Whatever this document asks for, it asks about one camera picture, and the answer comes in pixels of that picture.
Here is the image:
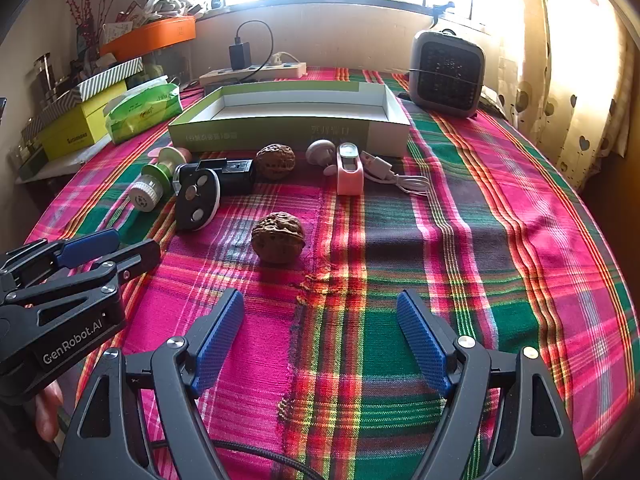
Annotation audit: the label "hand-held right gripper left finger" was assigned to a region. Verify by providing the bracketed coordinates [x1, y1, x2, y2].
[56, 288, 246, 480]

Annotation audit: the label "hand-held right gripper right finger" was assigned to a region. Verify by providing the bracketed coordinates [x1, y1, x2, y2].
[396, 290, 583, 480]

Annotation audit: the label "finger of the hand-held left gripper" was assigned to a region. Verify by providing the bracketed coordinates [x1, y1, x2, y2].
[0, 228, 121, 288]
[0, 239, 162, 307]

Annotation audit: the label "small white ribbed jar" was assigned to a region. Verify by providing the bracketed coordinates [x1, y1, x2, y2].
[127, 176, 164, 213]

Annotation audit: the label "black key fob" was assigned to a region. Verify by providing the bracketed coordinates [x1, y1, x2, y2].
[175, 164, 222, 232]

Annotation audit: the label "green and white spool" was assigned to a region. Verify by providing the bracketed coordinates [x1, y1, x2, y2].
[142, 147, 189, 186]

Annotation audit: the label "brown walnut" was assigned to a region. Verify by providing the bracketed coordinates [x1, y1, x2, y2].
[256, 143, 297, 181]
[250, 211, 306, 265]

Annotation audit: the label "black rectangular lighter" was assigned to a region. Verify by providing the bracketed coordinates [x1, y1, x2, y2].
[197, 158, 257, 195]

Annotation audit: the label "white USB cable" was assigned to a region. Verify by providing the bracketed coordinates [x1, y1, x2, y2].
[361, 151, 431, 195]

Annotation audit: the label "pink nail clipper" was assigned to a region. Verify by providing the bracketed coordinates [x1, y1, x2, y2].
[336, 142, 365, 196]

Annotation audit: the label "green white cardboard box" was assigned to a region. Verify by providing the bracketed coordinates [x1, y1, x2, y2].
[167, 81, 411, 157]

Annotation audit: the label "white ball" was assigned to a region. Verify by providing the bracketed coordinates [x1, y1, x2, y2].
[306, 140, 337, 177]

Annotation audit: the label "person's left hand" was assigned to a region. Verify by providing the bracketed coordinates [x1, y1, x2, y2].
[35, 382, 64, 443]

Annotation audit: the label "white paper pile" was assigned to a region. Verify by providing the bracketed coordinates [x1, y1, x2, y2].
[15, 135, 111, 183]

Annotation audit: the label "yellow box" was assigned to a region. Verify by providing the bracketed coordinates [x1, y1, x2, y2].
[37, 82, 128, 160]

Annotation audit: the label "grey zigzag patterned box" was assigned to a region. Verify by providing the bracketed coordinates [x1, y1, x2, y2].
[20, 91, 83, 147]

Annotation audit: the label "green tissue pack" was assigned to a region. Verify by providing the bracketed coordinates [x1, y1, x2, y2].
[102, 76, 181, 145]

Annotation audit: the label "metal canister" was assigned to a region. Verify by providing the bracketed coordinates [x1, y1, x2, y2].
[32, 52, 68, 106]

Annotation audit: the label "clear storage box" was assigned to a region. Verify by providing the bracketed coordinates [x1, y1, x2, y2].
[142, 42, 198, 86]

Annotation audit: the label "white power strip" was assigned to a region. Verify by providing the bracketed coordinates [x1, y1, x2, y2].
[199, 62, 307, 86]

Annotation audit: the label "orange box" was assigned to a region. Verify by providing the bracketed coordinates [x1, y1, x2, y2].
[100, 15, 197, 61]

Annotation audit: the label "red berry branches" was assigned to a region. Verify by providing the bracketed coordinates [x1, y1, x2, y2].
[59, 0, 121, 61]

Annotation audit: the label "black charger adapter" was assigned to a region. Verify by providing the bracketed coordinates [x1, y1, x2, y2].
[229, 36, 252, 70]

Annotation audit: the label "grey space heater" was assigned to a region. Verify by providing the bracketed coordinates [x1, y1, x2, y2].
[409, 30, 486, 118]

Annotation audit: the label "heart patterned curtain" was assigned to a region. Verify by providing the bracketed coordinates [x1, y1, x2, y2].
[495, 0, 631, 191]

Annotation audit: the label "black window latch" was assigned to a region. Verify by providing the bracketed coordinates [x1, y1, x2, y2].
[430, 2, 456, 28]

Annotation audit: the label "black charger cable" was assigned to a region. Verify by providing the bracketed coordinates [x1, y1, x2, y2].
[235, 20, 275, 83]

